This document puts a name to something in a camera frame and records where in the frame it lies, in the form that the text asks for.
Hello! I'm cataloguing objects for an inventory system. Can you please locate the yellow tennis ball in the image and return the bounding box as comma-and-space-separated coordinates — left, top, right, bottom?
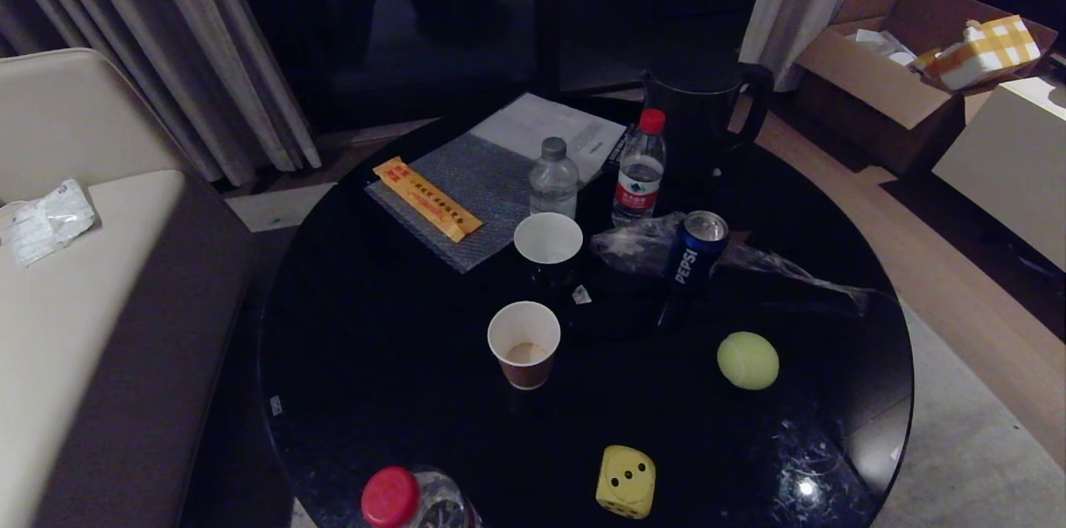
716, 331, 781, 391

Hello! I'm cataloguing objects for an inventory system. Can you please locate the open cardboard box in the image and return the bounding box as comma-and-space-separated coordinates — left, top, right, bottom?
793, 0, 1059, 177

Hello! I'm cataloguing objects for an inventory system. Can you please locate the white box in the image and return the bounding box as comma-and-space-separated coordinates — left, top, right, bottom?
931, 77, 1066, 272

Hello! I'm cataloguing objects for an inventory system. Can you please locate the black cup white inside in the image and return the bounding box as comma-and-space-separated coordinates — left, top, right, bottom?
512, 212, 585, 301

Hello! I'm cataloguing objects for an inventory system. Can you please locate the grey cap plastic bottle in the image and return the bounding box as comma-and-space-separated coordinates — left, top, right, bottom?
529, 137, 580, 220

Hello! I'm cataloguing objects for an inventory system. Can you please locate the grey bubble wrap sheet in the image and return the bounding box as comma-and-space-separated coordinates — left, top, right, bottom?
364, 132, 550, 274

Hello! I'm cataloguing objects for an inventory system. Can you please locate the white paper sheet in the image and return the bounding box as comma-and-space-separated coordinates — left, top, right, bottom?
469, 92, 628, 186

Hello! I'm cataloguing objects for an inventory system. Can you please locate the clear plastic wrapper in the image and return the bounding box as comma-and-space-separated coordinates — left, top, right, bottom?
590, 211, 879, 316

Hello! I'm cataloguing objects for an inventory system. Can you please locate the orange paper packet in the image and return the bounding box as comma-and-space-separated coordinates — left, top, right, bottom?
372, 156, 484, 244

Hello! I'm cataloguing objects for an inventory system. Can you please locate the brown paper cup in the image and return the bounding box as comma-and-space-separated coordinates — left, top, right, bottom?
486, 301, 562, 391

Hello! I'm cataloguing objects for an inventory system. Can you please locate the red cap water bottle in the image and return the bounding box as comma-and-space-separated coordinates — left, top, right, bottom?
611, 108, 668, 229

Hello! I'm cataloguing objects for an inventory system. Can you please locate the blue soda can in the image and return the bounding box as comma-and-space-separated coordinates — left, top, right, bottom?
663, 210, 731, 296

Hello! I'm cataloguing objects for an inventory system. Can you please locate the black electric kettle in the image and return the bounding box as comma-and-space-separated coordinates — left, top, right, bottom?
639, 62, 775, 196

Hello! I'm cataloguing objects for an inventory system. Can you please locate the round black table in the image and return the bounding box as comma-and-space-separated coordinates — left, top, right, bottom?
259, 95, 915, 528

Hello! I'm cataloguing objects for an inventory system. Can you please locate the yellow foam die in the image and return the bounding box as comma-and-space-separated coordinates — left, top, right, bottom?
595, 445, 657, 520

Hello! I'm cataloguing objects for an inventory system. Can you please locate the large red cap bottle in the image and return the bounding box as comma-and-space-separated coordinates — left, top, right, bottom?
361, 466, 482, 528

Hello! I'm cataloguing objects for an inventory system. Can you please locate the beige sofa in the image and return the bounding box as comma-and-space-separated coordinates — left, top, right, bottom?
0, 47, 255, 528

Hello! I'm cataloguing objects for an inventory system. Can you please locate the yellow white checked cloth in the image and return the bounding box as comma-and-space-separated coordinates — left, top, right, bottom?
914, 14, 1043, 92

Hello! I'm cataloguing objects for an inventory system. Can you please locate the white crumpled plastic bag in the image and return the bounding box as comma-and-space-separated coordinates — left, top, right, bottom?
0, 178, 97, 267

